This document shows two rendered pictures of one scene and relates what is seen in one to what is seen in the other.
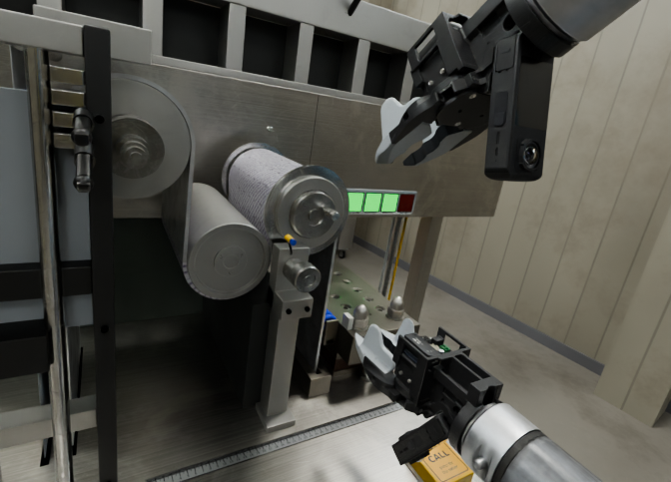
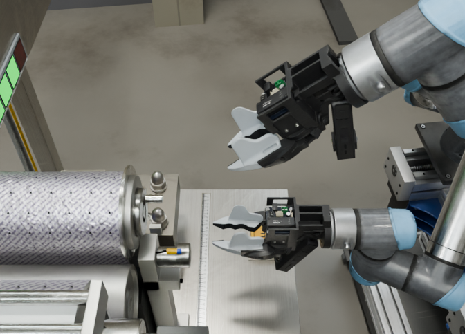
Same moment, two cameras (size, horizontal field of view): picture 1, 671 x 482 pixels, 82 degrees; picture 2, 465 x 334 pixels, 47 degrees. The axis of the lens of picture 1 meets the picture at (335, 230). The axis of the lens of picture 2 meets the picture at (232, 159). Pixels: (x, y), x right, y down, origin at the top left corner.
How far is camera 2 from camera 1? 0.67 m
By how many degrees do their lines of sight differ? 56
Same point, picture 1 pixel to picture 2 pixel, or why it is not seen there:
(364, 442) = (225, 275)
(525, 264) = not seen: outside the picture
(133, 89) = (78, 321)
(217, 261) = (129, 316)
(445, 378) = (306, 226)
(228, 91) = not seen: outside the picture
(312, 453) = (219, 314)
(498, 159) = (347, 154)
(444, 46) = (299, 115)
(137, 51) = (104, 303)
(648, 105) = not seen: outside the picture
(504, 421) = (345, 222)
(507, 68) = (344, 117)
